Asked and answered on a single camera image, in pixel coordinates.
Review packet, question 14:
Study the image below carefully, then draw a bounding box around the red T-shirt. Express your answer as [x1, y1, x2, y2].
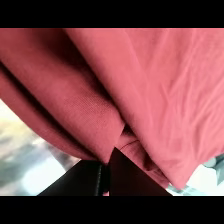
[0, 28, 224, 191]

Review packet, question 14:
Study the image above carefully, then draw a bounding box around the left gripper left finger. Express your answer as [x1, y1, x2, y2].
[37, 159, 105, 197]

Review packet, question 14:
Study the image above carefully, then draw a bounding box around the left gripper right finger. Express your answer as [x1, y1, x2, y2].
[108, 146, 173, 197]

